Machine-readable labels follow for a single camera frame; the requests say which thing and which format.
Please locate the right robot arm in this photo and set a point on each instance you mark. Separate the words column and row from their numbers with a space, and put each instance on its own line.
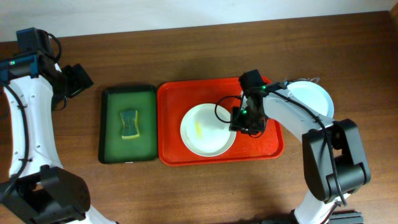
column 334, row 160

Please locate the dark green tray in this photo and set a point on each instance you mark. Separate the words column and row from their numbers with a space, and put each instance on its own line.
column 114, row 102

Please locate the cream white plate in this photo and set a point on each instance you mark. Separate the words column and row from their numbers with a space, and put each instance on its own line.
column 204, row 132

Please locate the light blue plate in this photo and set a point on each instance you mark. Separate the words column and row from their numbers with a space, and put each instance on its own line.
column 314, row 96

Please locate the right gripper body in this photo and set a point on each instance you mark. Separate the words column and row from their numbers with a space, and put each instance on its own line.
column 251, row 122

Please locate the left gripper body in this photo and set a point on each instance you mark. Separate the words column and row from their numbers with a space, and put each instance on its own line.
column 76, row 81

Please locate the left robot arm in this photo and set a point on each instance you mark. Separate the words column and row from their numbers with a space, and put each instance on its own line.
column 39, row 189

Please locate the red plastic tray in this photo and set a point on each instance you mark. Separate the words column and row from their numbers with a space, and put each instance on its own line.
column 174, row 99

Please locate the yellow green scrub sponge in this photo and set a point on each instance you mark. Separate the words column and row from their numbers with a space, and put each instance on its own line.
column 129, row 119

